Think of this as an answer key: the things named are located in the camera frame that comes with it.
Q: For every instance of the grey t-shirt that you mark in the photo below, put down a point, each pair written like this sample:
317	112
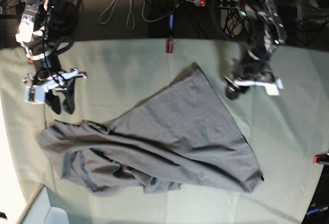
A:
184	134

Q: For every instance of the red clamp right edge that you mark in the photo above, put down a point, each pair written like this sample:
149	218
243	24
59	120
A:
321	159

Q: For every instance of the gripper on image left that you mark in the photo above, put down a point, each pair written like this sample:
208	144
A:
57	80

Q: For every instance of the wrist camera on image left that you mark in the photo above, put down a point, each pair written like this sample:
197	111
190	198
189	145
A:
35	94

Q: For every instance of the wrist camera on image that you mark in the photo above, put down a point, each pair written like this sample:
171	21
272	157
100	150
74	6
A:
273	89
35	94

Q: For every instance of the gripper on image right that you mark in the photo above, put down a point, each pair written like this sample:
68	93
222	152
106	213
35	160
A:
243	75

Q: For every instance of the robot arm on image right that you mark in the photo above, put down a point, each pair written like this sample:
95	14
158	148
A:
266	34

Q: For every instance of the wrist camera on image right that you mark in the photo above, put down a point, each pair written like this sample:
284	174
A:
273	89

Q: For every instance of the green table cloth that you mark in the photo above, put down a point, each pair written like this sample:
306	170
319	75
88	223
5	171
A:
285	132

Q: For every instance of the black power strip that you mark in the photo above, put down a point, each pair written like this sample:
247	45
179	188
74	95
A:
222	4

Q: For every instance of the red clamp top centre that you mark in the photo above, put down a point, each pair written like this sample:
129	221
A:
169	41

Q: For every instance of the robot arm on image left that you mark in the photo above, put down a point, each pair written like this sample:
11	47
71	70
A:
44	32

